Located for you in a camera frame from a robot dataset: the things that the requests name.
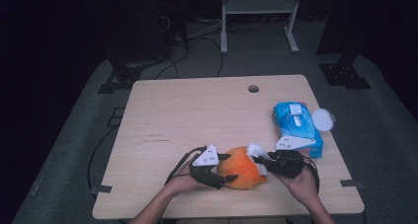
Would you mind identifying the orange plush toy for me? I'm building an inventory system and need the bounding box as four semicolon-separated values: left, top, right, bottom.
216;146;269;190

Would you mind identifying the right hand-held gripper black cable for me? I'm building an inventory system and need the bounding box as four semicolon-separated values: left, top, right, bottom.
302;157;320;196

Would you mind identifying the person's left hand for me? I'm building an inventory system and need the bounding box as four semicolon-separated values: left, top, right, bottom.
165;163;216;196

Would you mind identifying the long black floor cable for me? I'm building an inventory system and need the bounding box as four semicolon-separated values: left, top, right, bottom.
87;126;116;190

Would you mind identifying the person's right hand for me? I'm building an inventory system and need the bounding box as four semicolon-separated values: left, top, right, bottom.
275;153;319;205

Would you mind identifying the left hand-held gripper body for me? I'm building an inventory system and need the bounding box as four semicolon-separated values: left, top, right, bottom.
189;144;227;190

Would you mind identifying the blue wet wipe pack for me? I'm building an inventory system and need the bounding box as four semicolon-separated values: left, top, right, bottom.
271;101;336;160

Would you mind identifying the black tape strip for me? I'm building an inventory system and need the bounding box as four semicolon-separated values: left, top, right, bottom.
339;179;365;189
90;184;113;196

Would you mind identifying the hand-held gripper black cable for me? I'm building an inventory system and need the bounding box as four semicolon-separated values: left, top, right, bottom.
164;145;208;187
302;157;320;196

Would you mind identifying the black metal stand base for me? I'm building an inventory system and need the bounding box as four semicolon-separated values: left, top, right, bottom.
318;50;373;90
98;57;166;95

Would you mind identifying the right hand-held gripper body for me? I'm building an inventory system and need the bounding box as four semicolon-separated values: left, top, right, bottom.
264;134;317;180

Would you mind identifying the black tape floor marking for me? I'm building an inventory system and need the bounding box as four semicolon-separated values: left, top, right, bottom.
106;107;126;128

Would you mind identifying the left hand-held gripper black cable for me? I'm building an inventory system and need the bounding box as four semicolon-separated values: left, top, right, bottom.
164;145;208;187

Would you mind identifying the white wet wipe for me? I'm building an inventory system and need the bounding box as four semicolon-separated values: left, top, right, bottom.
245;142;271;177

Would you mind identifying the bundle of floor cables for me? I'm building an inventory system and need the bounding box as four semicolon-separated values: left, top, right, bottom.
154;16;260;80

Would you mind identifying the white metal stand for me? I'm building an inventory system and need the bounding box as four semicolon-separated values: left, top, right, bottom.
220;0;304;54

